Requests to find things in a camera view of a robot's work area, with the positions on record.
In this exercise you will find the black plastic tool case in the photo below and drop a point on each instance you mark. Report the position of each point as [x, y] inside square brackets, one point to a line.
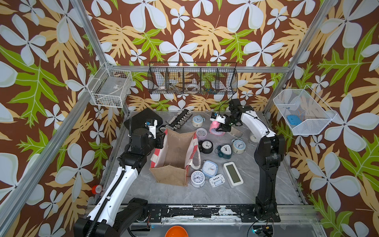
[138, 120]

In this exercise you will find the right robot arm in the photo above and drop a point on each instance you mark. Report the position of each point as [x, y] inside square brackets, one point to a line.
[268, 155]

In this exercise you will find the white rectangular digital clock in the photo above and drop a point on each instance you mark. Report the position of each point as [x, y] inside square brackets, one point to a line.
[232, 174]

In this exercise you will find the white wire basket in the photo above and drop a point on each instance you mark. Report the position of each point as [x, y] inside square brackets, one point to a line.
[110, 86]
[315, 113]

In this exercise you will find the blue object in basket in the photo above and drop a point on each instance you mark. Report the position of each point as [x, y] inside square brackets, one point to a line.
[294, 120]

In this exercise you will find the white round alarm clock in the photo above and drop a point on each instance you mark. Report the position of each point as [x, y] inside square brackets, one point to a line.
[197, 179]

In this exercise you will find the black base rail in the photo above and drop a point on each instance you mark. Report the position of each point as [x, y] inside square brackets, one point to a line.
[244, 213]

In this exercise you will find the mirror digital clock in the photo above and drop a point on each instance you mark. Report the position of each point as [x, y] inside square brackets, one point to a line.
[236, 133]

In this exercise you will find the lilac round alarm clock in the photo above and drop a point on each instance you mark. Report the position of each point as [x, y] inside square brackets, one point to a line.
[201, 133]

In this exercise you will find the red cap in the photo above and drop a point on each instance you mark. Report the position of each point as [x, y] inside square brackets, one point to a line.
[96, 189]

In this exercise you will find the grey round globe clock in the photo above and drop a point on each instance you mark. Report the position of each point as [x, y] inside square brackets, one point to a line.
[253, 138]

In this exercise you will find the black twin-bell alarm clock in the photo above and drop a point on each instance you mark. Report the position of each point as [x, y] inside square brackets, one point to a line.
[206, 146]

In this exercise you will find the socket set on black rail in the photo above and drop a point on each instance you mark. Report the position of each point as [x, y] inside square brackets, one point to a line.
[177, 121]

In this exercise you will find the canvas bag with red sides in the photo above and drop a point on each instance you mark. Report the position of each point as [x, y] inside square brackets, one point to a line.
[180, 154]

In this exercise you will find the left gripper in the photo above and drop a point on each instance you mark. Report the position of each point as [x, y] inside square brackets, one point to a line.
[159, 139]

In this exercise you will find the dark green alarm clock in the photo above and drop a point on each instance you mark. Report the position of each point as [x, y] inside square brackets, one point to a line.
[224, 151]

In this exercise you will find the white wire basket left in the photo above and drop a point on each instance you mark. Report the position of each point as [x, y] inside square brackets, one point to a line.
[110, 86]

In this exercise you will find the pink twin-bell alarm clock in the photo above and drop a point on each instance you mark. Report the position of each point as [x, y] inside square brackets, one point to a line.
[213, 129]

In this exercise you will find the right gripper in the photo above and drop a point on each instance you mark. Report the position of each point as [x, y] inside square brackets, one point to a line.
[223, 128]

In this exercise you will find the orange bowl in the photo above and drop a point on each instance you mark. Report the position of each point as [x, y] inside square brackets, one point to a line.
[176, 231]

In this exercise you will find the black wire basket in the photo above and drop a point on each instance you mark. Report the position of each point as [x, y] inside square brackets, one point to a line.
[192, 78]

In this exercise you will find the blue square alarm clock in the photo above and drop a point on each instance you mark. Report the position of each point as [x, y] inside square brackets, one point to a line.
[210, 169]

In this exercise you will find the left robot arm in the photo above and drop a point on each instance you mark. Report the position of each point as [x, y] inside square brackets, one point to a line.
[105, 219]

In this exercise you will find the small white digital clock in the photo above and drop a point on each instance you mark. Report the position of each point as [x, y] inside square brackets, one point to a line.
[217, 180]

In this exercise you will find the cream and blue alarm clock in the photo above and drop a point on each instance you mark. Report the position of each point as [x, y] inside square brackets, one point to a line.
[198, 121]

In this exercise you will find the light blue twin-bell alarm clock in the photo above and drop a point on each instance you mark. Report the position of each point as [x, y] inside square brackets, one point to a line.
[238, 146]

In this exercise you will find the white wire basket right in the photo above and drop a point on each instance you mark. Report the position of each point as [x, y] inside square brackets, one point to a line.
[315, 113]

